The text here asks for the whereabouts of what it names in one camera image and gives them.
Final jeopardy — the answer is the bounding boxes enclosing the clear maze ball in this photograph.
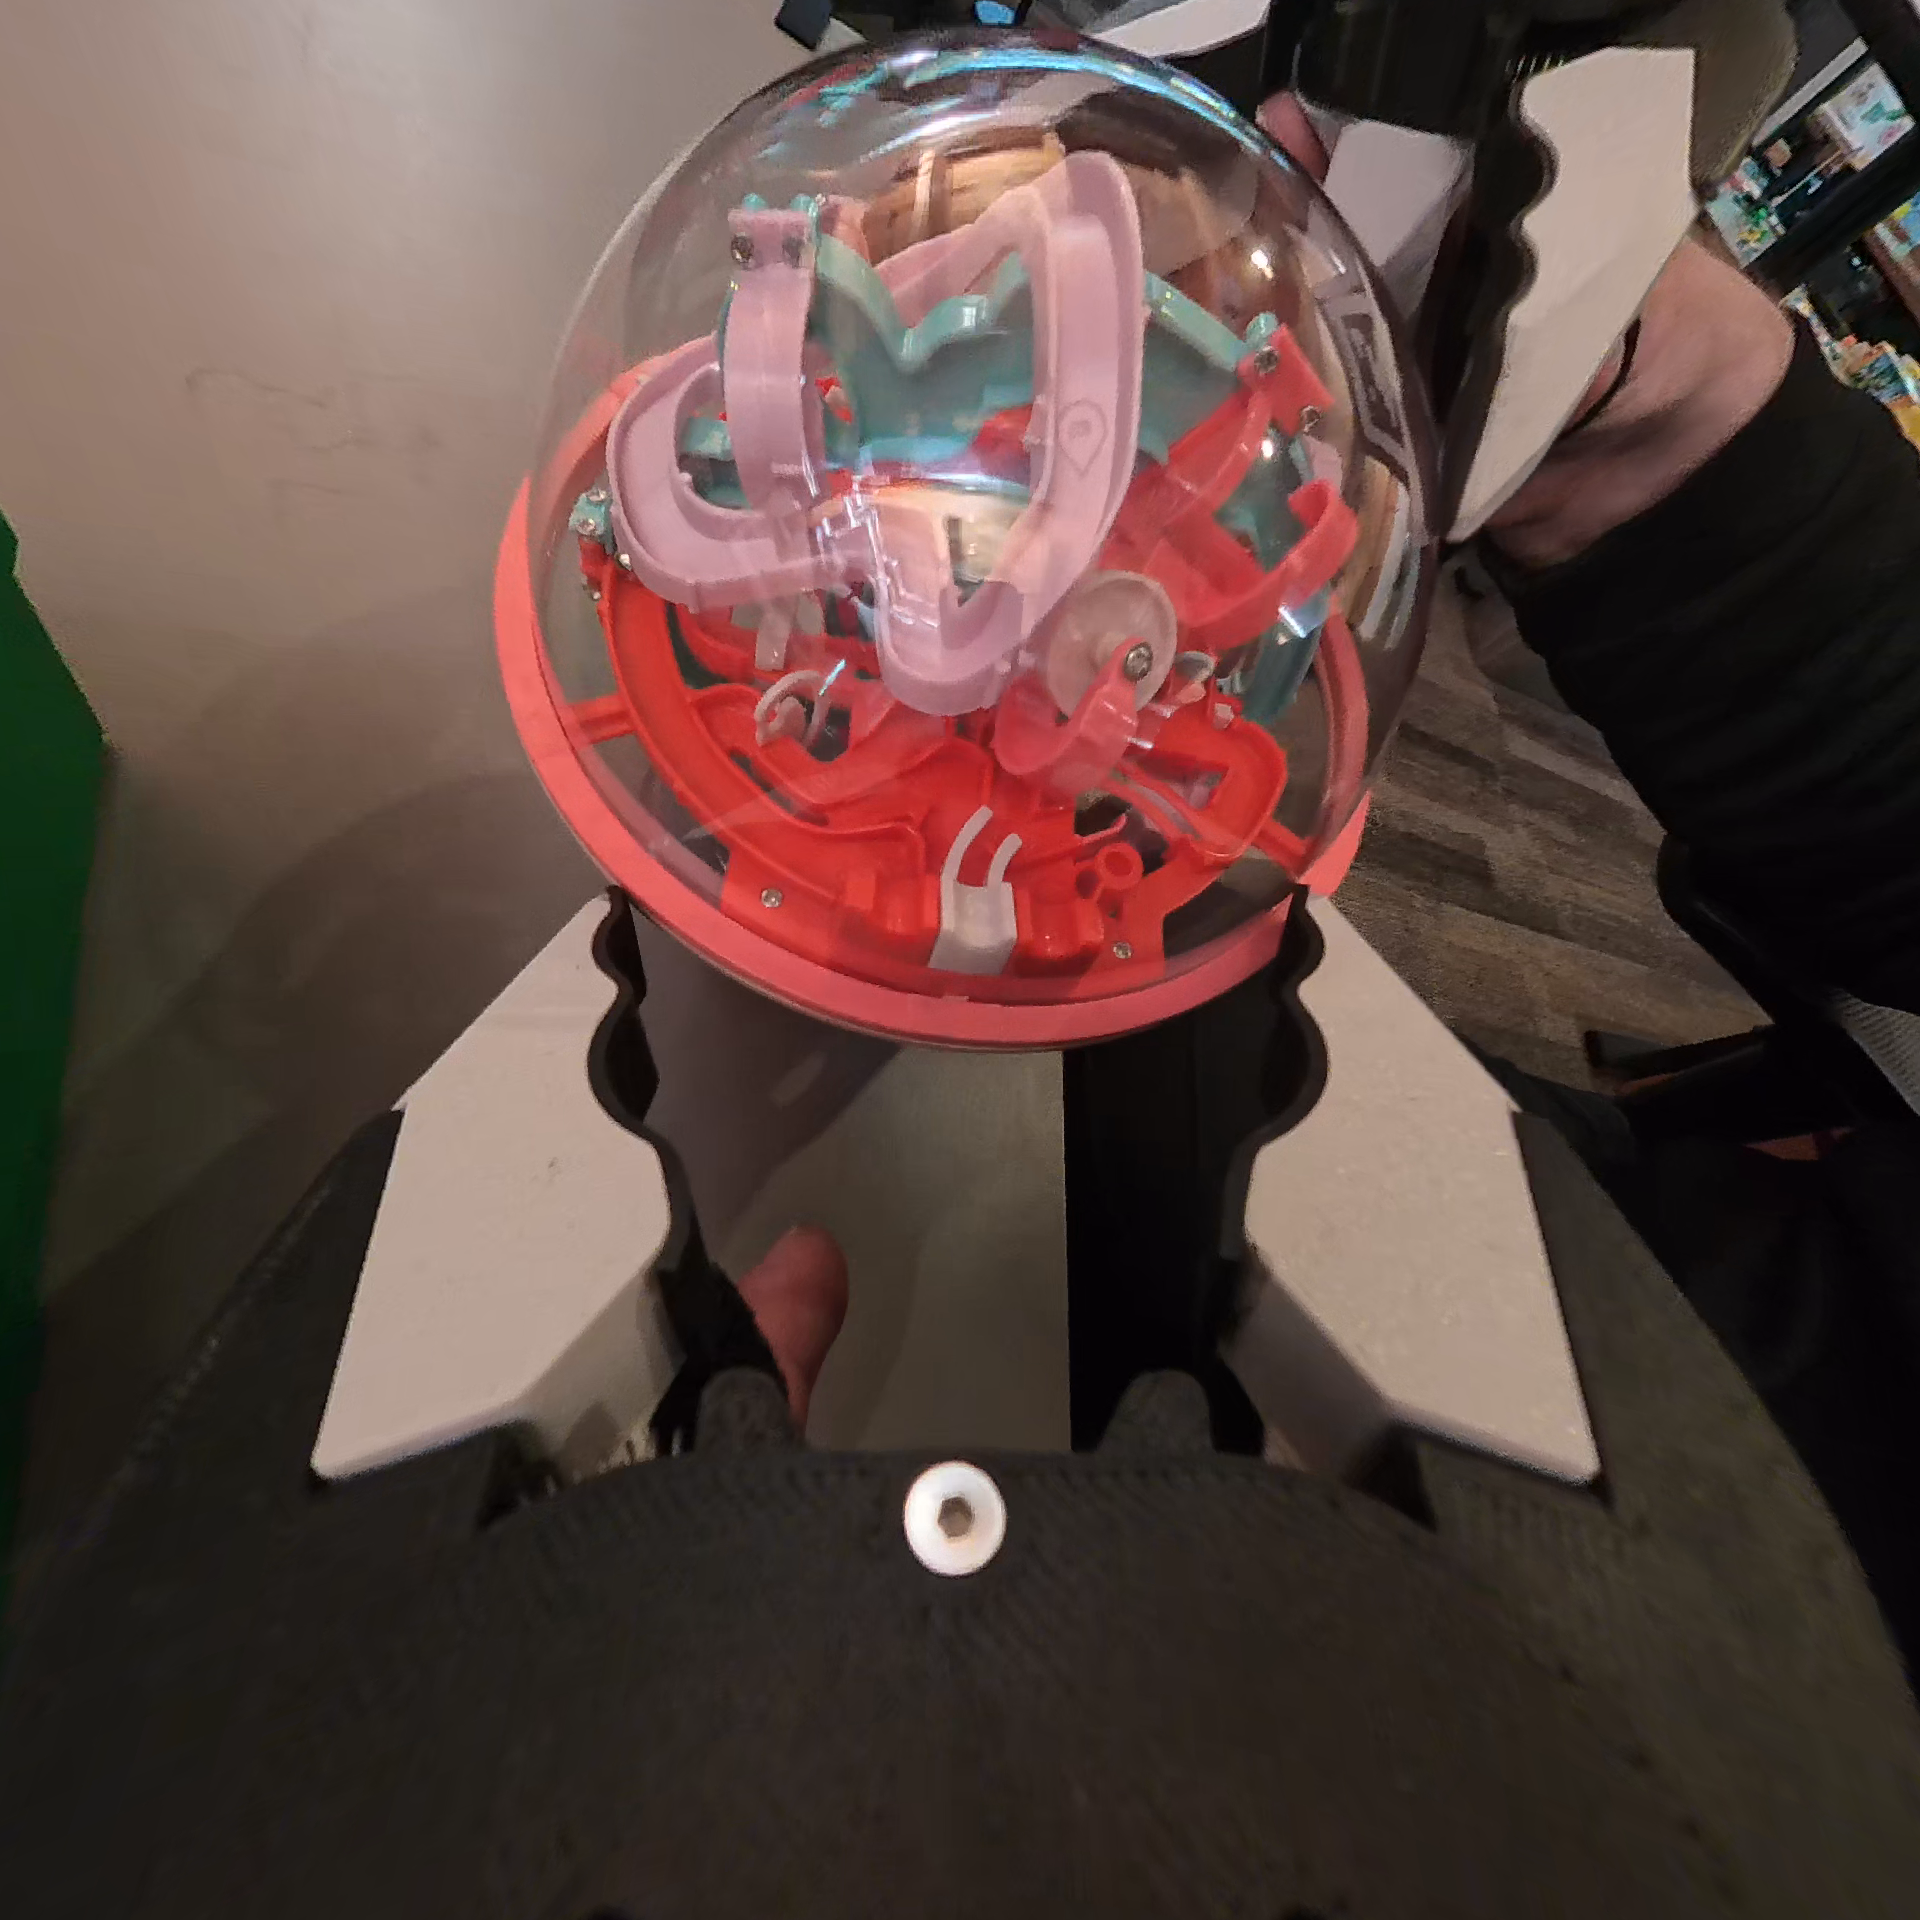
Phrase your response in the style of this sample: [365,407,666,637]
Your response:
[494,28,1448,1051]

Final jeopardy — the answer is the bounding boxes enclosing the person's left hand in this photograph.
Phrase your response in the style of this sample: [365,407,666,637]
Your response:
[737,1224,854,1430]

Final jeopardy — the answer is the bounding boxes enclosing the green plastic bin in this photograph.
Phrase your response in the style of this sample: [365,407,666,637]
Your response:
[0,508,116,1500]

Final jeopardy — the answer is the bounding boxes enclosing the shelf with colourful boxes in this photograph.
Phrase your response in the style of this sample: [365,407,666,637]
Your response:
[1709,59,1920,453]

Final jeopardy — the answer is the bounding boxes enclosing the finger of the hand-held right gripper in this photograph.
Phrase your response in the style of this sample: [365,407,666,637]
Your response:
[1320,111,1479,309]
[1426,47,1712,544]

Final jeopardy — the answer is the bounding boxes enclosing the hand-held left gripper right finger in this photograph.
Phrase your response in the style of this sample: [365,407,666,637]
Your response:
[1218,884,1602,1486]

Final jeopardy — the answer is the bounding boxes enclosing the person's right hand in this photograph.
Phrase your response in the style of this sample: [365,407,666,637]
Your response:
[1490,200,1844,571]

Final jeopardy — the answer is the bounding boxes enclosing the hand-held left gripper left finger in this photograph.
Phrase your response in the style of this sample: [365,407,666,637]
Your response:
[310,884,708,1486]

